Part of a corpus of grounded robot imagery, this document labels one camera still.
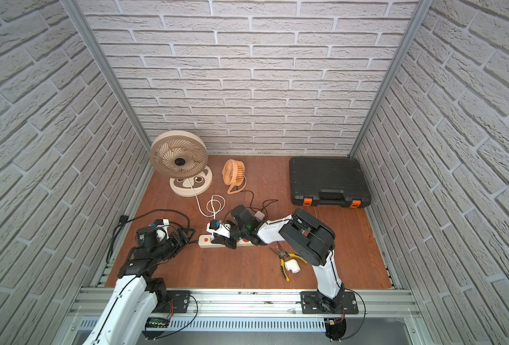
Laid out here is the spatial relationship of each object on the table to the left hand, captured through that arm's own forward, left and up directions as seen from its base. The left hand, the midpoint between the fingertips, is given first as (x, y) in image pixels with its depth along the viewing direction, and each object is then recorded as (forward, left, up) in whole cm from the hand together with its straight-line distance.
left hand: (187, 231), depth 83 cm
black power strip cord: (+10, +34, -9) cm, 36 cm away
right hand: (0, -12, -5) cm, 13 cm away
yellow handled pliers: (-8, -38, -5) cm, 39 cm away
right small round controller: (-32, -55, -7) cm, 63 cm away
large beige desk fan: (+25, +3, +17) cm, 30 cm away
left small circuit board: (-29, +6, -9) cm, 31 cm away
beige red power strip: (-3, -7, -4) cm, 8 cm away
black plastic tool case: (+25, -62, +1) cm, 67 cm away
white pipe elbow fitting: (-12, -42, -4) cm, 43 cm away
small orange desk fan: (+27, -16, +5) cm, 32 cm away
